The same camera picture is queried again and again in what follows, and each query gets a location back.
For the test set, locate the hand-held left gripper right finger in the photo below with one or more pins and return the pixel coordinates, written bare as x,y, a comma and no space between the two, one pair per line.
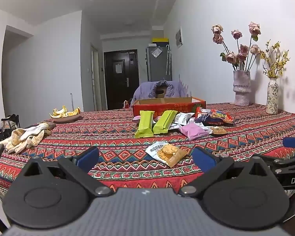
204,158

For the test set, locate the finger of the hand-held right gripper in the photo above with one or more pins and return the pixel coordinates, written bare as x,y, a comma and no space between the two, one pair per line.
288,163
294,143

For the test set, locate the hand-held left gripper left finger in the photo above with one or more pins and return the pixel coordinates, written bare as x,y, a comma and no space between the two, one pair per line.
88,156

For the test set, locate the gold cracker snack packet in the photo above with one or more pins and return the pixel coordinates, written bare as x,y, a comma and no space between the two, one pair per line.
167,153

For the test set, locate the red and blue snack packet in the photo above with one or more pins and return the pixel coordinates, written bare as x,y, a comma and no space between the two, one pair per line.
220,117

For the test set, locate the red cardboard box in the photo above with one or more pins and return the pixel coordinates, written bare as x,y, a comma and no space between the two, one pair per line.
167,108

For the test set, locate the small brown cracker packet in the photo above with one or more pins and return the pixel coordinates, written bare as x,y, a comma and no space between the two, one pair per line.
218,130

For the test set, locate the slender floral vase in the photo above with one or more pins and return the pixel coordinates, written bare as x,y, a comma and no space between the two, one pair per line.
272,95

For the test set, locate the green snack packet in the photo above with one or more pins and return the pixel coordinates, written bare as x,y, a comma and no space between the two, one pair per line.
163,123
144,125

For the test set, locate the white knitted glove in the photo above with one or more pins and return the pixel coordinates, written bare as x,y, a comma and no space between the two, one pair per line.
36,129
19,141

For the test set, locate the red bag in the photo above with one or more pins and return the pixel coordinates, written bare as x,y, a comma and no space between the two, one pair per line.
127,104

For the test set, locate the pink ribbed vase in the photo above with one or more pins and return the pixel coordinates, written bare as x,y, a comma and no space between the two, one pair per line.
242,91

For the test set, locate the black entrance door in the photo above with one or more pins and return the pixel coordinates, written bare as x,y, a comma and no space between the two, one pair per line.
121,88

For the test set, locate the white interior door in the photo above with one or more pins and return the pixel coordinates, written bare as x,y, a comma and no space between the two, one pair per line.
94,78

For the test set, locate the brown chair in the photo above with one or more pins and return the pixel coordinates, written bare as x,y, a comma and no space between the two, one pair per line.
160,93

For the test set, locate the yellow flower branches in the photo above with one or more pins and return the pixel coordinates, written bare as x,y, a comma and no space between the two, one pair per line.
275,64

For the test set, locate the purple puffer jacket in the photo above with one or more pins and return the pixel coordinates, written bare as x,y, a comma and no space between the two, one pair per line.
145,91

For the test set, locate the black folding chair with clothes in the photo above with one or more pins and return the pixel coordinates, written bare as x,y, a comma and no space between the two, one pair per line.
7,125

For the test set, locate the paper on door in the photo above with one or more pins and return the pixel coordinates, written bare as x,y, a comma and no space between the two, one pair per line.
118,68

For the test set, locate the grey refrigerator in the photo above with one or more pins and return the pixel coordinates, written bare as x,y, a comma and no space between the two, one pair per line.
159,66

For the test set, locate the dried pink roses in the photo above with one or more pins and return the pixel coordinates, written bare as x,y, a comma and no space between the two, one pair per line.
243,51

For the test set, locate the white umbrella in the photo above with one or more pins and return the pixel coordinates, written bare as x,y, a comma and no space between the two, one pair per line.
167,59

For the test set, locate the paper on refrigerator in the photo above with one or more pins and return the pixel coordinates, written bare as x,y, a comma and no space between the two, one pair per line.
157,52

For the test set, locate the yellow box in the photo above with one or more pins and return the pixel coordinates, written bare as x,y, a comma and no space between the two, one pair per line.
160,41

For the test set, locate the wall electrical panel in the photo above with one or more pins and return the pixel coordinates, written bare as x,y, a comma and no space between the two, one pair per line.
179,37

